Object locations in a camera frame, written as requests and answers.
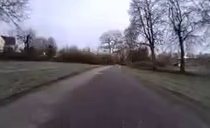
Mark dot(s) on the brown hedge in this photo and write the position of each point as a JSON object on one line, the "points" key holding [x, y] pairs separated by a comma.
{"points": [[83, 58]]}

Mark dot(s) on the small distant bare tree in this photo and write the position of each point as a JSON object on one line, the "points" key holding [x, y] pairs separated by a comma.
{"points": [[109, 40]]}

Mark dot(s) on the dark grey asphalt path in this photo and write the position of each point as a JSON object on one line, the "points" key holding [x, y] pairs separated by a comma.
{"points": [[109, 100]]}

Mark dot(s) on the frosty grass field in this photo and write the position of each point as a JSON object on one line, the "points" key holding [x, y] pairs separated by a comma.
{"points": [[26, 75]]}

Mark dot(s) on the frosty grass verge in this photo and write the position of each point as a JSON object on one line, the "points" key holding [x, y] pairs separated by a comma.
{"points": [[189, 85]]}

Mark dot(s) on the large bare tree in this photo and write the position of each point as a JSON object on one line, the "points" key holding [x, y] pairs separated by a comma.
{"points": [[6, 10]]}

